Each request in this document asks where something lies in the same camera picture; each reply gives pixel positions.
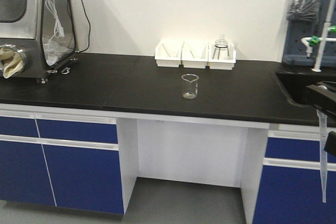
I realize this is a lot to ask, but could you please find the white coiled cable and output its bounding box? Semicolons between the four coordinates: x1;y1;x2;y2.
45;0;66;49

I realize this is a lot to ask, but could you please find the silver carabiner clip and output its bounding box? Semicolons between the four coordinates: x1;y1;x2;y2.
61;67;71;75

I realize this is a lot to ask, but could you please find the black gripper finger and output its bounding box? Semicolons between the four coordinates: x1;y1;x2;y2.
305;81;335;126
324;131;336;156

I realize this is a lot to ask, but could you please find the blue right cabinet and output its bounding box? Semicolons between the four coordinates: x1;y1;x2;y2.
252;130;335;223

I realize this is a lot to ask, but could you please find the left white plastic tray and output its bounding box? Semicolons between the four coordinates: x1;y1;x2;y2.
154;39;183;68

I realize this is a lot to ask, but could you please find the white lab faucet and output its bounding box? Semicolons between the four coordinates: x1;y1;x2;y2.
301;0;335;72

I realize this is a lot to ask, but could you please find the clear glass flask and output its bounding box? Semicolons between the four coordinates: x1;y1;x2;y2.
212;34;229;60

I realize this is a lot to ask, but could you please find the clear plastic transfer pipette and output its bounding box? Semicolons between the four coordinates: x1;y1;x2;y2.
317;110;328;203

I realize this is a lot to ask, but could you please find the cream rubber glove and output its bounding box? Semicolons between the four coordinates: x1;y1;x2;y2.
1;44;27;79

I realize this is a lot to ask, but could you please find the black lab sink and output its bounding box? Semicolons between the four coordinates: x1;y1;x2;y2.
275;71;335;106

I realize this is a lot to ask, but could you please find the steel glove box chamber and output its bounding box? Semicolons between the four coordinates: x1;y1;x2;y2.
1;0;77;83

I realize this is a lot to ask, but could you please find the black power cable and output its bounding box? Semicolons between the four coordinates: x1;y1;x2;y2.
54;0;91;54

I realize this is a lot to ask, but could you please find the grey drying peg board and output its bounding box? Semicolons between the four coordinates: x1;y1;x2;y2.
281;0;330;67

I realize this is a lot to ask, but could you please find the right white plastic tray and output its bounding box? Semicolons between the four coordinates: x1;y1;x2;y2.
208;42;236;70

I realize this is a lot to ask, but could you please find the clear glass beaker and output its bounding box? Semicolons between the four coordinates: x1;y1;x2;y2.
181;73;199;99

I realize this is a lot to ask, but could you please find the middle white plastic tray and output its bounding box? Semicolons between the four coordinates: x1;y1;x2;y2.
181;40;209;69

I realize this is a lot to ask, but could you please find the blue cabinet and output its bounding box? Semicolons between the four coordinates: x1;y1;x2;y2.
252;130;335;223
1;111;127;215

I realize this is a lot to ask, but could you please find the white plastic tray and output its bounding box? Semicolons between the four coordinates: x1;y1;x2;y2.
208;42;236;70
181;40;209;69
154;39;183;68

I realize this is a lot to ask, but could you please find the blue left cabinet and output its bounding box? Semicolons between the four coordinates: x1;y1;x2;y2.
1;111;127;215

